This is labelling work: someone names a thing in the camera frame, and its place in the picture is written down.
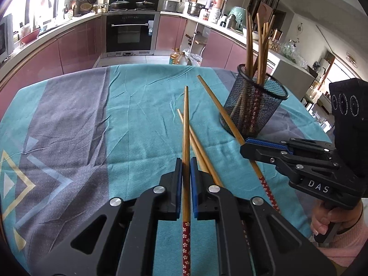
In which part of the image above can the person's right forearm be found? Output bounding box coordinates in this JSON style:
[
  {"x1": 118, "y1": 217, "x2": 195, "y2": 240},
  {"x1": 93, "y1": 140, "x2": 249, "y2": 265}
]
[{"x1": 318, "y1": 198, "x2": 368, "y2": 268}]

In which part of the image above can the pink base cabinet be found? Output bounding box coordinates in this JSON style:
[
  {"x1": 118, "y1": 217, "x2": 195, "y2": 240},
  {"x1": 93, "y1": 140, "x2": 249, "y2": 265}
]
[
  {"x1": 0, "y1": 14, "x2": 102, "y2": 121},
  {"x1": 201, "y1": 29, "x2": 276, "y2": 75},
  {"x1": 155, "y1": 14, "x2": 189, "y2": 51}
]

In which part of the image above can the silver toaster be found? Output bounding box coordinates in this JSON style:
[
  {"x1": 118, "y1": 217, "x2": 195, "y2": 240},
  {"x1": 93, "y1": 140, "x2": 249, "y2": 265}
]
[{"x1": 162, "y1": 0, "x2": 179, "y2": 12}]

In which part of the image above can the white microwave oven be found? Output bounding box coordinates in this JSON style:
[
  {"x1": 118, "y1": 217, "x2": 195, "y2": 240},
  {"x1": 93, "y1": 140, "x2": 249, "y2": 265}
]
[{"x1": 0, "y1": 14, "x2": 15, "y2": 64}]

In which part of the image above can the steel steamer pot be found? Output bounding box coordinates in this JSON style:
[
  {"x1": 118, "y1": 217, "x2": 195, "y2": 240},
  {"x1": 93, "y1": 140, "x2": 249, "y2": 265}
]
[{"x1": 187, "y1": 1, "x2": 206, "y2": 16}]

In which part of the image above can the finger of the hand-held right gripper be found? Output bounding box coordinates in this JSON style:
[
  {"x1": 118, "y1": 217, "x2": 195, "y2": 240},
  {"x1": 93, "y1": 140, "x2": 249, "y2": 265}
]
[
  {"x1": 245, "y1": 138, "x2": 336, "y2": 158},
  {"x1": 239, "y1": 145, "x2": 340, "y2": 184}
]

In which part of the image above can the white kitchen countertop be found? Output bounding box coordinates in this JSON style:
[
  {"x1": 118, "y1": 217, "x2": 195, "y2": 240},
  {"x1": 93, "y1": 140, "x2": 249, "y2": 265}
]
[{"x1": 0, "y1": 10, "x2": 314, "y2": 98}]

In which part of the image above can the teal grey patterned tablecloth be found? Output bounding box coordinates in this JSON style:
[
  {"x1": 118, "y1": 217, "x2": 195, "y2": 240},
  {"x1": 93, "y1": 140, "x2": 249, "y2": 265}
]
[{"x1": 0, "y1": 63, "x2": 337, "y2": 276}]

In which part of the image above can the person's right hand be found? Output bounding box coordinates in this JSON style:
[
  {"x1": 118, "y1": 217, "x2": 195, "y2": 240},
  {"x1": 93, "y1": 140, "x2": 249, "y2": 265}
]
[{"x1": 310, "y1": 203, "x2": 363, "y2": 237}]

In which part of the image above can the built-in black oven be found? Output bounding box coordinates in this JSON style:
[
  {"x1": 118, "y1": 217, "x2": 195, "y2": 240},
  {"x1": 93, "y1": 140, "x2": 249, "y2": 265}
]
[{"x1": 101, "y1": 11, "x2": 160, "y2": 58}]

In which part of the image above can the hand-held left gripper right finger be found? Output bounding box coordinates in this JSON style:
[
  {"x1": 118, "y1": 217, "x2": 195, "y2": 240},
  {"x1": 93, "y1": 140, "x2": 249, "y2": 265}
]
[{"x1": 190, "y1": 157, "x2": 337, "y2": 276}]

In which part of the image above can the bunch of wooden chopsticks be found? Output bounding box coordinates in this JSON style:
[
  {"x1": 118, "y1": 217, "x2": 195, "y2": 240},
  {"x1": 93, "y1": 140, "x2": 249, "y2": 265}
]
[{"x1": 230, "y1": 8, "x2": 276, "y2": 137}]

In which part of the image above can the pink bowl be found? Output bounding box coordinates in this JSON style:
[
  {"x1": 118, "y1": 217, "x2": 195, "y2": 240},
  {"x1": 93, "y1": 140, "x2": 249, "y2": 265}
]
[{"x1": 20, "y1": 29, "x2": 41, "y2": 43}]

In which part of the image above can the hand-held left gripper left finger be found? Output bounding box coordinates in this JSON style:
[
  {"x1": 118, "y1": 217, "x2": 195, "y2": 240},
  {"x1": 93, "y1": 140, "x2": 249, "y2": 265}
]
[{"x1": 27, "y1": 158, "x2": 184, "y2": 276}]

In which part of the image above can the black mesh cup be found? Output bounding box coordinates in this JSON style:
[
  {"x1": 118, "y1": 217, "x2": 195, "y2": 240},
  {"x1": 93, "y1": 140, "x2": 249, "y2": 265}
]
[{"x1": 219, "y1": 64, "x2": 289, "y2": 138}]

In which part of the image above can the plastic bag of greens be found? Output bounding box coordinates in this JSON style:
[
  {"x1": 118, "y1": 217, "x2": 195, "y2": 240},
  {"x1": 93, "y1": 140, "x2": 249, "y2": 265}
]
[{"x1": 280, "y1": 42, "x2": 305, "y2": 64}]

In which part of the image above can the white plastic bag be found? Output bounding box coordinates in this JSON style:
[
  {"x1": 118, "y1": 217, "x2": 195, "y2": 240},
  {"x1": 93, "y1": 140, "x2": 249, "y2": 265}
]
[{"x1": 185, "y1": 49, "x2": 203, "y2": 67}]

